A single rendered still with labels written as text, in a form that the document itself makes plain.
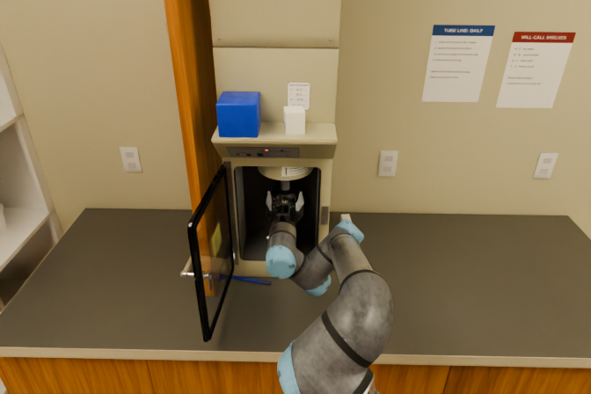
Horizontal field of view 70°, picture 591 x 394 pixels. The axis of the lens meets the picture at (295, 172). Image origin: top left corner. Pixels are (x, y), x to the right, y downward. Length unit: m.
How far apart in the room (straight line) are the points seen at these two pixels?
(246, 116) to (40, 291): 0.95
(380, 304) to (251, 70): 0.67
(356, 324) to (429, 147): 1.13
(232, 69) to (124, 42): 0.62
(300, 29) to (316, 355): 0.74
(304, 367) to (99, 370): 0.89
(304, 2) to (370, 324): 0.74
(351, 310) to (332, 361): 0.09
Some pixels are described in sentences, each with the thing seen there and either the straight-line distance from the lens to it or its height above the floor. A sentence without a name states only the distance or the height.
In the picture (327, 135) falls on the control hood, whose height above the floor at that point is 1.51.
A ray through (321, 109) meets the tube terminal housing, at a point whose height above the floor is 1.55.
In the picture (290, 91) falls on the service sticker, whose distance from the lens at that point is 1.14.
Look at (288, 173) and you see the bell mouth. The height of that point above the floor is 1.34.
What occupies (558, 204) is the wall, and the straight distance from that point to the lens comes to 2.12.
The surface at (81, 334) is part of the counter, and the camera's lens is 1.46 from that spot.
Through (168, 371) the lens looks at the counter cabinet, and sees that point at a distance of 1.46.
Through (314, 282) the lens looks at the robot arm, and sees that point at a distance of 1.14.
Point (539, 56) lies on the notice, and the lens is 1.77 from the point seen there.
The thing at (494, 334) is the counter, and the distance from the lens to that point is 1.46.
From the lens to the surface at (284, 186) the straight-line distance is 1.33.
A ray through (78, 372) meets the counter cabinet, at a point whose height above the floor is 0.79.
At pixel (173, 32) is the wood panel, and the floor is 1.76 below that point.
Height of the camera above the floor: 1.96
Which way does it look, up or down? 29 degrees down
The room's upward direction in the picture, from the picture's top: straight up
